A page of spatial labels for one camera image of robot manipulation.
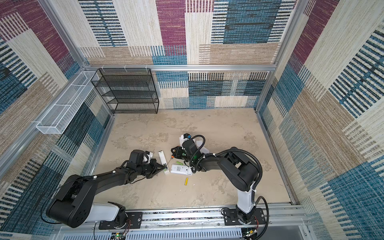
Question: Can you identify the slim white remote black screen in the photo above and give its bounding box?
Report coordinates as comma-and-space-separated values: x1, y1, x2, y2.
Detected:
158, 151, 170, 175

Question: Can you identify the white remote control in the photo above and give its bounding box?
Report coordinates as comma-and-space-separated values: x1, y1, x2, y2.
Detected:
170, 164, 193, 176
200, 147, 210, 154

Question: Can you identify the black wire mesh shelf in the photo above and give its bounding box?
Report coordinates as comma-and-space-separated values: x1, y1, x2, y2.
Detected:
91, 68, 160, 114

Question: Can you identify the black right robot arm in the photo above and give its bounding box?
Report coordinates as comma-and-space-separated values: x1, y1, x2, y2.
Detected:
171, 140, 263, 224

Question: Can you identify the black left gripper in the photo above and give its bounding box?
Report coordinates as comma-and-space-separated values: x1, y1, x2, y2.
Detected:
136, 158, 165, 178

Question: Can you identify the white wire mesh basket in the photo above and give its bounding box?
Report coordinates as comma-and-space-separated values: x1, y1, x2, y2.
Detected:
36, 71, 99, 135

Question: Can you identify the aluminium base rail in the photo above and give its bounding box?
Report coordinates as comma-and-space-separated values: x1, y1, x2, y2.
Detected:
50, 203, 316, 240

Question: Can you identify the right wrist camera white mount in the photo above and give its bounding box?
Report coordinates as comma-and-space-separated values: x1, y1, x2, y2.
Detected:
179, 133, 192, 146

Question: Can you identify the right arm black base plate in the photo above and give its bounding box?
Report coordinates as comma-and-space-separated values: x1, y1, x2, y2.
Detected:
221, 207, 267, 226

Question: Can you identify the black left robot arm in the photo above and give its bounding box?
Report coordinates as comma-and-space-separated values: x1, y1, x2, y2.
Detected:
46, 150, 165, 228

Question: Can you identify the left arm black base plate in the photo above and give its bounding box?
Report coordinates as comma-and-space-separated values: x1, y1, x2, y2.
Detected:
98, 212, 143, 231

